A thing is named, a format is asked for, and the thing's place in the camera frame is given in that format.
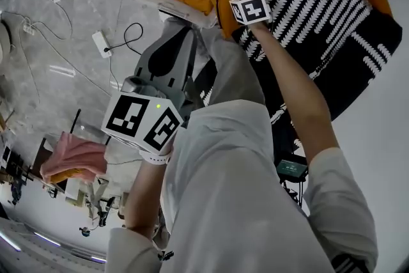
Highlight white watch strap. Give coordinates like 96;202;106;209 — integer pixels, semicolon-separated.
139;150;173;166

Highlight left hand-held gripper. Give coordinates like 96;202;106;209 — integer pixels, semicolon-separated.
100;29;198;154

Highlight person's left forearm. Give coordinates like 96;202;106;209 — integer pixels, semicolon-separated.
123;156;173;239

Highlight black white patterned blanket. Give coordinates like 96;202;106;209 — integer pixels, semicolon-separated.
199;0;403;157

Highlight person's right forearm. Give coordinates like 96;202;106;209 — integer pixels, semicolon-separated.
247;22;341;164

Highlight black strap buckle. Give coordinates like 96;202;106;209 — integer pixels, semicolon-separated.
330;252;365;273

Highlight round white device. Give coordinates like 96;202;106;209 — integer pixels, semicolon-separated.
0;20;13;63

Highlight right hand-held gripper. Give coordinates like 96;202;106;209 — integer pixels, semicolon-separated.
228;0;272;26

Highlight person's white shirt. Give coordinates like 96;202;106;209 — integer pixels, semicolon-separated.
104;98;380;273

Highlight black tripod stand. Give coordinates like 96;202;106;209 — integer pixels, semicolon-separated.
281;177;309;207

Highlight black cable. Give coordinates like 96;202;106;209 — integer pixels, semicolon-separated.
104;22;144;57

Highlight person's grey trousers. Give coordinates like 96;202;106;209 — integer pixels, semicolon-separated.
191;31;266;113

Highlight small black green-screen monitor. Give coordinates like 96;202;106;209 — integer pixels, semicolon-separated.
276;158;309;180

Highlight pink cloth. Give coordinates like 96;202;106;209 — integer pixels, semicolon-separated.
40;131;108;185

